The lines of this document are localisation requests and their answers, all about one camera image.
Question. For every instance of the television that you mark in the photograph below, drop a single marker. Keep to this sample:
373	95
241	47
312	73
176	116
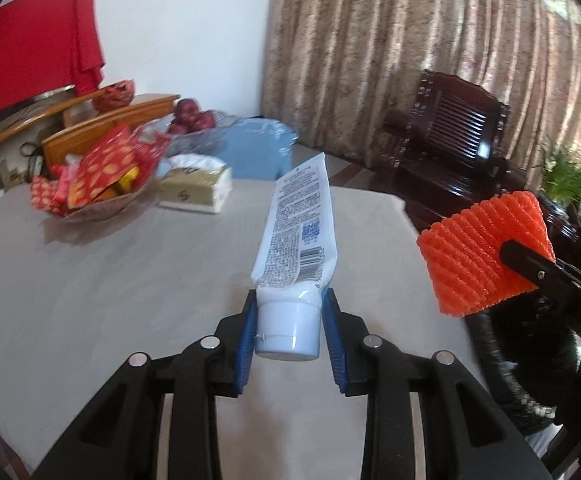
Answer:
50	94

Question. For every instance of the white squeeze tube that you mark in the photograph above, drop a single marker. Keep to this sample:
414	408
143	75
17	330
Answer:
295	240

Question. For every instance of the red apple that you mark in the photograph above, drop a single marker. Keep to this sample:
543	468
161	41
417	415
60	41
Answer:
203	121
177	127
186	109

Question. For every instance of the small red patterned packet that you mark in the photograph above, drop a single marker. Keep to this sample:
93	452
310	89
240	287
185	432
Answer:
64	190
44	195

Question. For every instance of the row of books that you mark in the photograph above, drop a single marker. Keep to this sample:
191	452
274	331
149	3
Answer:
3	180

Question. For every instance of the gold tissue box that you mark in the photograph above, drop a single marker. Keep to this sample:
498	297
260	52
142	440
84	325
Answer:
195	187

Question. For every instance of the dark wooden side table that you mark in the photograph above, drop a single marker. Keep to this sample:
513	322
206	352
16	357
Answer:
577	230

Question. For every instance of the orange foam fruit net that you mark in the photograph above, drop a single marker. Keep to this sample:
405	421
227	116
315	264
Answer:
470	255

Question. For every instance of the glass fruit bowl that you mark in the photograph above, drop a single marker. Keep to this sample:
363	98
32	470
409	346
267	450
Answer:
210	135

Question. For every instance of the red white printed packet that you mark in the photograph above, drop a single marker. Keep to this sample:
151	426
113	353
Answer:
153	152

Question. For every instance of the beige patterned curtain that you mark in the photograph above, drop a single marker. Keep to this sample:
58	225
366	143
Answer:
395	45

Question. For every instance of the large red patterned bag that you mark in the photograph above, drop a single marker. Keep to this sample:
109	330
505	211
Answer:
103	167

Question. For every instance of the red cloth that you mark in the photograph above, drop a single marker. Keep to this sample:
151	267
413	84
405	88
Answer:
30	45

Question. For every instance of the blue plastic chair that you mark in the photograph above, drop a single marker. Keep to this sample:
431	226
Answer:
255	152

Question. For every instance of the yellow snack packet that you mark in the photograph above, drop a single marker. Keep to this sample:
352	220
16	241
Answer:
128	180

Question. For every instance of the dark wooden armchair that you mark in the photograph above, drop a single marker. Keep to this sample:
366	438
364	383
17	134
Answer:
450	145

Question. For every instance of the potted green plant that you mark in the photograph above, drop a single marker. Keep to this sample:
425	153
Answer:
567	175

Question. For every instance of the red ornament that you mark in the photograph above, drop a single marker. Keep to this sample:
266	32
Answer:
114	95

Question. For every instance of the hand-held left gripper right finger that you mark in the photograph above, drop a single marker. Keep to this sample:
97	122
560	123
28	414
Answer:
333	340

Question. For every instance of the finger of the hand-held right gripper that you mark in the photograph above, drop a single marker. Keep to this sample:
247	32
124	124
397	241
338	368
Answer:
525	260

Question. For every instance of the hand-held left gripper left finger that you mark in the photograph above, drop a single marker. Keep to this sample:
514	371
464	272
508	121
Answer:
248	340

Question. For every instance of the black trash bin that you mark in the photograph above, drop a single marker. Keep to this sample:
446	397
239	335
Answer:
515	380

